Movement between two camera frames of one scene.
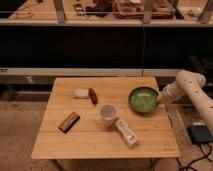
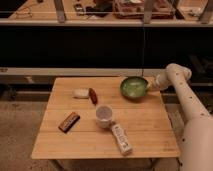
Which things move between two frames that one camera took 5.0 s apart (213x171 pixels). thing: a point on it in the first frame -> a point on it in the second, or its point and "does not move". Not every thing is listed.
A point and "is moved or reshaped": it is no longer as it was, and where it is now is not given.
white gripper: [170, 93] -> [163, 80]
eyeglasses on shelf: [26, 11] does not move
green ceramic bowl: [143, 99] -> [134, 88]
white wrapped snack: [81, 92] does not move
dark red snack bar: [93, 95] does not move
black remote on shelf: [79, 9] does not move
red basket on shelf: [134, 9] does not move
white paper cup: [108, 112] is moved or reshaped
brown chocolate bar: [68, 122] does not move
